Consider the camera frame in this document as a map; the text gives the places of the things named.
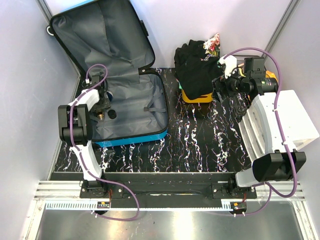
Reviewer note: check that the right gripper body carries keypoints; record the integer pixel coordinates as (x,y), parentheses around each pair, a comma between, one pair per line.
(236,84)

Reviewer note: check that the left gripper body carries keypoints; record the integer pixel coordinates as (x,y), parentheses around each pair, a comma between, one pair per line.
(103,104)

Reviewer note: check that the dark bottle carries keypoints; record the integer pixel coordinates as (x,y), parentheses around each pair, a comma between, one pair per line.
(99,114)

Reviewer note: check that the black round cap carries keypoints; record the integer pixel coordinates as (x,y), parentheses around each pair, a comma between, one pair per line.
(112,114)

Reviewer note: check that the orange plastic basket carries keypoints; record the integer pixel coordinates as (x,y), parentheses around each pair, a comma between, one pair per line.
(207,98)

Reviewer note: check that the black floral print garment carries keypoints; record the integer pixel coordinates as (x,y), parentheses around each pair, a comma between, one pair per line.
(196,65)

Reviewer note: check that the white drawer organizer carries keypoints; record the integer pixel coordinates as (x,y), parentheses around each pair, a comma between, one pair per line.
(259,128)

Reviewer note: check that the blue fish-print suitcase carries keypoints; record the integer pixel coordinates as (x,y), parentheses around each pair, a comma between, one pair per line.
(107,36)

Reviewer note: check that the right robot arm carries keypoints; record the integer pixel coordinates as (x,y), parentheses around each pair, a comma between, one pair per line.
(276,170)

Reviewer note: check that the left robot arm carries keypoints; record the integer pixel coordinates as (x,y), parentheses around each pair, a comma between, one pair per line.
(75,122)

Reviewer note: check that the yellow plate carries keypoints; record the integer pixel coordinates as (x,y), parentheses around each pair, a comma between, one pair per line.
(271,82)

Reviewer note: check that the black wire dish rack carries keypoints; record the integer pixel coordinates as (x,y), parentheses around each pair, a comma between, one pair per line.
(237,100)

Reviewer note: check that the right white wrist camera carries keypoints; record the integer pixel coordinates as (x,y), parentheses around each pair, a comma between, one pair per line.
(230,63)

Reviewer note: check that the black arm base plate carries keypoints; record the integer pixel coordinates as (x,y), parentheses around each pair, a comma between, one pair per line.
(166,190)

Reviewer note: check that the aluminium rail frame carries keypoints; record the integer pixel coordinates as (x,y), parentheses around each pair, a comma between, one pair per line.
(57,213)

